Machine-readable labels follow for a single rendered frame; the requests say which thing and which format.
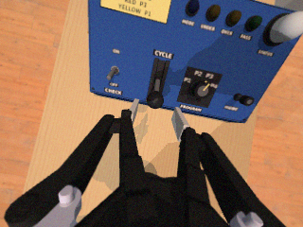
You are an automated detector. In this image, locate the blue control panel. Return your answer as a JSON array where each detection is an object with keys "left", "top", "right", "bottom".
[{"left": 88, "top": 0, "right": 303, "bottom": 123}]

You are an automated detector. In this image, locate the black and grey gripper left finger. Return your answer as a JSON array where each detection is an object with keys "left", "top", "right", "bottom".
[{"left": 4, "top": 98, "right": 158, "bottom": 227}]

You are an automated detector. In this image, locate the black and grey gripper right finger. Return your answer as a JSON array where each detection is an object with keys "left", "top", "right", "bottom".
[{"left": 171, "top": 107, "right": 286, "bottom": 227}]

